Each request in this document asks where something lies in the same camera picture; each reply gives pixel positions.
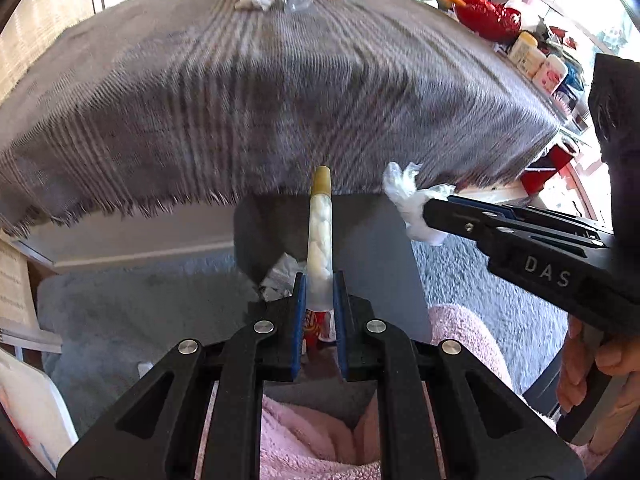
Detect clear tube with yellow cap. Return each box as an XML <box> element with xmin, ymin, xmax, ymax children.
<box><xmin>303</xmin><ymin>166</ymin><xmax>337</xmax><ymax>347</ymax></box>

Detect white bottle yellow cap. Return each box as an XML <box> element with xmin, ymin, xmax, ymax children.
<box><xmin>507</xmin><ymin>31</ymin><xmax>540</xmax><ymax>79</ymax></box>

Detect dark grey waste bin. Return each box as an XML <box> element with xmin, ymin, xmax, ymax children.
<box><xmin>232</xmin><ymin>192</ymin><xmax>434</xmax><ymax>347</ymax></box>

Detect pink fleece pants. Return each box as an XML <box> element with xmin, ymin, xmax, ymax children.
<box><xmin>260</xmin><ymin>302</ymin><xmax>603</xmax><ymax>480</ymax></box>

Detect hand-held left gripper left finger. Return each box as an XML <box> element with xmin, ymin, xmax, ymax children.
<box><xmin>56</xmin><ymin>272</ymin><xmax>307</xmax><ymax>480</ymax></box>

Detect person's right hand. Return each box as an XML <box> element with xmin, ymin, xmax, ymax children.
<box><xmin>556</xmin><ymin>317</ymin><xmax>640</xmax><ymax>457</ymax></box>

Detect woven folding screen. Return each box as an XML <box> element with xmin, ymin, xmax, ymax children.
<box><xmin>0</xmin><ymin>0</ymin><xmax>232</xmax><ymax>106</ymax></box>

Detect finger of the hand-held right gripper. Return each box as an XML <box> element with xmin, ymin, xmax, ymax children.
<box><xmin>446</xmin><ymin>194</ymin><xmax>615</xmax><ymax>235</ymax></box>
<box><xmin>423</xmin><ymin>198</ymin><xmax>610</xmax><ymax>262</ymax></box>

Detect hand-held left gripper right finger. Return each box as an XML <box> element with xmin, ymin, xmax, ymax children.
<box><xmin>332</xmin><ymin>271</ymin><xmax>587</xmax><ymax>480</ymax></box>

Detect crumpled silver white wrapper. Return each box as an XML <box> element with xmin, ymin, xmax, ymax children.
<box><xmin>257</xmin><ymin>252</ymin><xmax>309</xmax><ymax>304</ymax></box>

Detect printed cardboard box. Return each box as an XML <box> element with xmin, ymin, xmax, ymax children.
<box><xmin>0</xmin><ymin>350</ymin><xmax>79</xmax><ymax>477</ymax></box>

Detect grey shaggy rug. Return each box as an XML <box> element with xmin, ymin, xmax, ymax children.
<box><xmin>37</xmin><ymin>232</ymin><xmax>573</xmax><ymax>413</ymax></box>

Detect blue round tin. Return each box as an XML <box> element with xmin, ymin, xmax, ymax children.
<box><xmin>554</xmin><ymin>60</ymin><xmax>585</xmax><ymax>112</ymax></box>

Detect red plastic container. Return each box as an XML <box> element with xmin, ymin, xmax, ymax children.
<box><xmin>519</xmin><ymin>144</ymin><xmax>574</xmax><ymax>196</ymax></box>

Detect red plastic basket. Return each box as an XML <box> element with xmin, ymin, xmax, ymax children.
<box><xmin>452</xmin><ymin>0</ymin><xmax>522</xmax><ymax>41</ymax></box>

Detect grey plaid tablecloth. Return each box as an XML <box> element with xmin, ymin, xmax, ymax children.
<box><xmin>0</xmin><ymin>0</ymin><xmax>562</xmax><ymax>239</ymax></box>

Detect white plastic bag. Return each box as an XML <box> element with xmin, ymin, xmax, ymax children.
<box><xmin>382</xmin><ymin>161</ymin><xmax>457</xmax><ymax>246</ymax></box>

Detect white bottle red label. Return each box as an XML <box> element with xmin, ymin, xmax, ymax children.
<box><xmin>531</xmin><ymin>54</ymin><xmax>569</xmax><ymax>95</ymax></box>

